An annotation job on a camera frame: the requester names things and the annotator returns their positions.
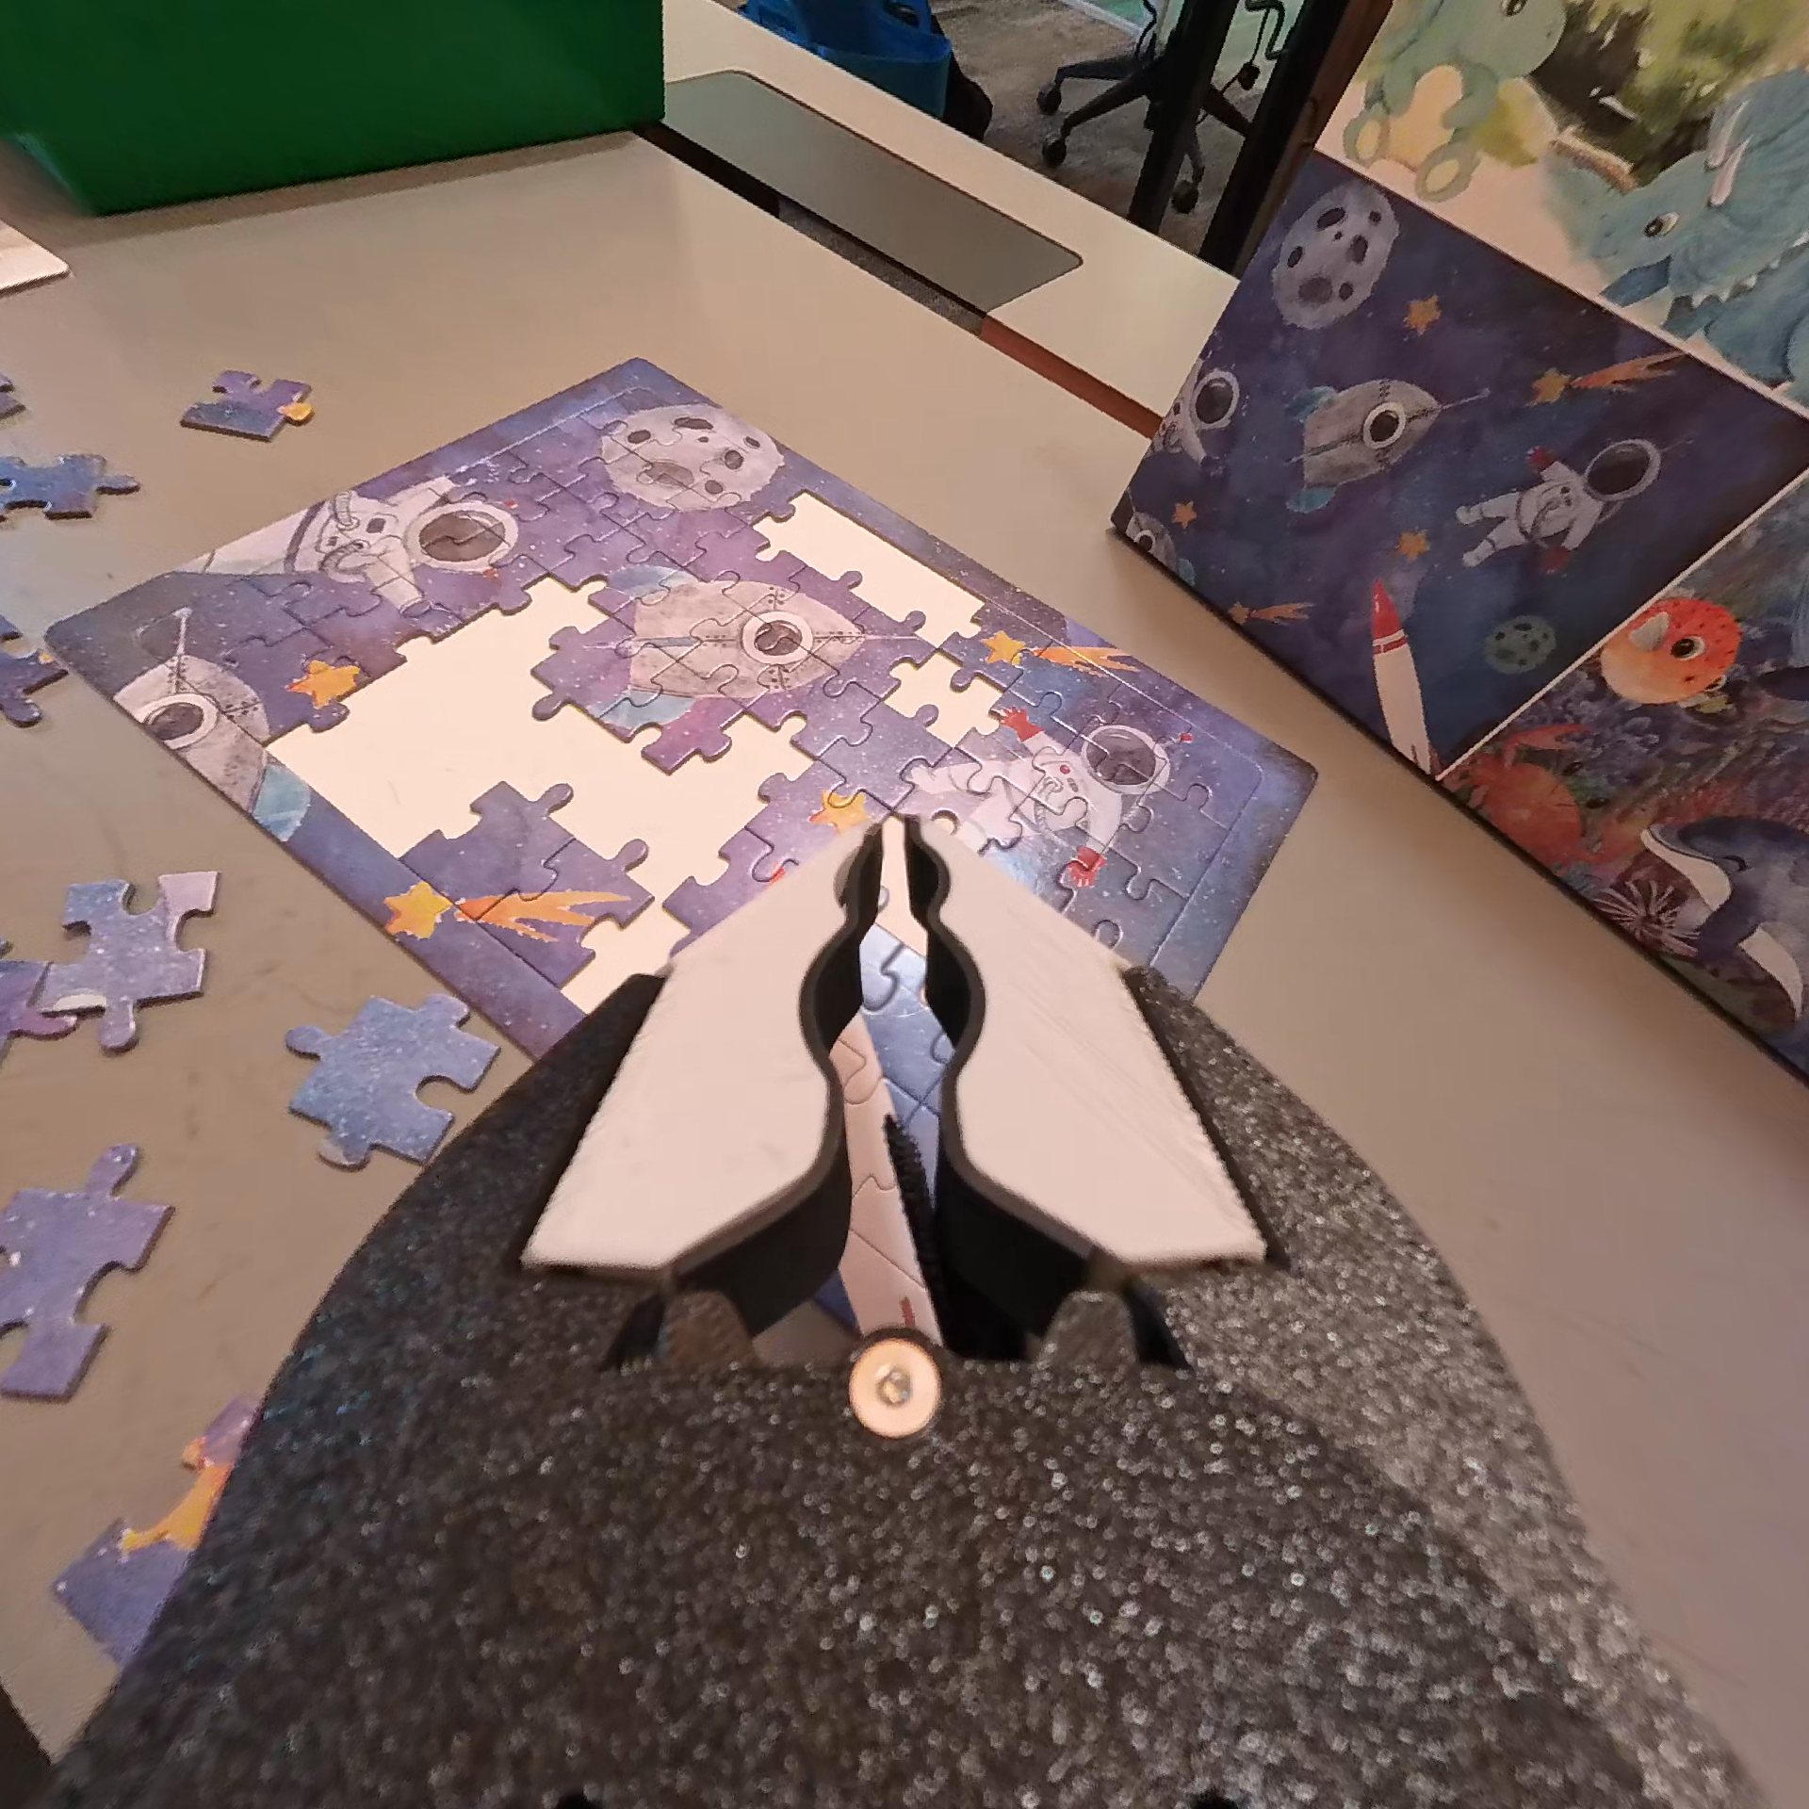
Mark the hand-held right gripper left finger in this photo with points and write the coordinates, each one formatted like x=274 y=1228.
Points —
x=680 y=1132

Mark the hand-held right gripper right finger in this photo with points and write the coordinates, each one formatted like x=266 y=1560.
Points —
x=1104 y=1117

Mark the space jigsaw puzzle board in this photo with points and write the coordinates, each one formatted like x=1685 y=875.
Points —
x=1188 y=819

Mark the beige desk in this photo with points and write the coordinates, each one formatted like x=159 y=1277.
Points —
x=1413 y=1132

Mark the blue jigsaw piece orange mark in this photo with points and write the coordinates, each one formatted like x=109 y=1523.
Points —
x=155 y=1540

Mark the space print puzzle box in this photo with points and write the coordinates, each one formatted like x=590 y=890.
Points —
x=1485 y=493

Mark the blue jigsaw piece orange corner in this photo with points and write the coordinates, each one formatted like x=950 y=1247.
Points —
x=249 y=403

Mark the black office chair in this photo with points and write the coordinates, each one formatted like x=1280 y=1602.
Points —
x=1132 y=72

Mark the colourful jigsaw puzzle board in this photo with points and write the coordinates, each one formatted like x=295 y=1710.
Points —
x=29 y=261

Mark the blue storage crate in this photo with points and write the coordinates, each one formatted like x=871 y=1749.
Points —
x=849 y=57

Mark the green plastic bin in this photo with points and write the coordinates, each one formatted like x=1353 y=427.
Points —
x=325 y=85

